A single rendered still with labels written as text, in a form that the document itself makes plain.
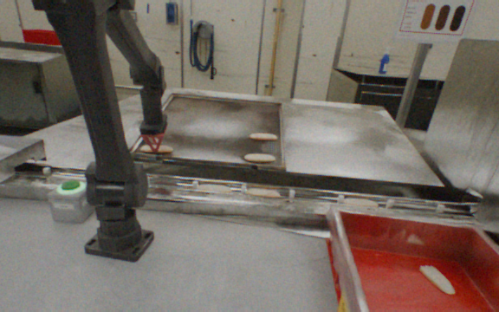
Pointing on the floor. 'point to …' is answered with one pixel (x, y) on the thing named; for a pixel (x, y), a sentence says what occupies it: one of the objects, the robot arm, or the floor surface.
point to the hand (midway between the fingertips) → (156, 146)
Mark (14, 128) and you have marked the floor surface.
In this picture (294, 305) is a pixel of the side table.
